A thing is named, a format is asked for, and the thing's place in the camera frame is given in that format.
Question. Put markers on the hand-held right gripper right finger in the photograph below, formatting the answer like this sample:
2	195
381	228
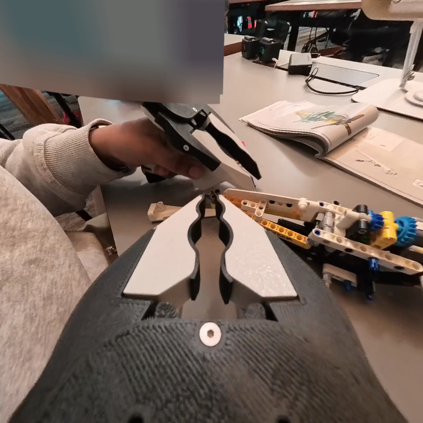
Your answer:
261	264

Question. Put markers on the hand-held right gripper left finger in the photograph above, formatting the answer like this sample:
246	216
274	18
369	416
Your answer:
162	261

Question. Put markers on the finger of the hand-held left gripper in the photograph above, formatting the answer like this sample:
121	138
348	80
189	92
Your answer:
231	175
231	142

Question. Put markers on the white lego wing panel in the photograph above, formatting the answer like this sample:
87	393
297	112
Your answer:
165	214

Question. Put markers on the tan lego pin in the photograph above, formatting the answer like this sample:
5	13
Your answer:
160	206

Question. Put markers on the yellow white lego helicopter model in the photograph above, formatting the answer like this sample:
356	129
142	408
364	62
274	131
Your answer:
347	244

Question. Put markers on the person's left forearm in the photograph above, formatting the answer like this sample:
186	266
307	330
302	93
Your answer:
49	158

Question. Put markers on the lego instruction booklet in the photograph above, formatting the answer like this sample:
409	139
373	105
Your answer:
330	132

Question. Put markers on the person's left hand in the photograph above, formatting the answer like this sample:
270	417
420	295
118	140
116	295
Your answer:
132	145

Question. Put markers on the black battery charger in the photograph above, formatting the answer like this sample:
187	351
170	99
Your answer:
269	49
251	48

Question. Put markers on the black power adapter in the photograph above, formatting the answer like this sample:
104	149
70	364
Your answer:
299	62

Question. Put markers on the person's grey clothing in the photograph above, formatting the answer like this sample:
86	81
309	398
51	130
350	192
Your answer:
33	264

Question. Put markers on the brown wooden cabinet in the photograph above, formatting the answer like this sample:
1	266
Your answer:
23	102

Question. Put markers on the wooden table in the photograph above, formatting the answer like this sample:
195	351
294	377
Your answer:
310	5

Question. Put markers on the white desk lamp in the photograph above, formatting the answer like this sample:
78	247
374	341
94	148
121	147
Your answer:
411	49

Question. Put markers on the black chair frame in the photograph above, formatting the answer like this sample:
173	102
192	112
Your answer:
66	105

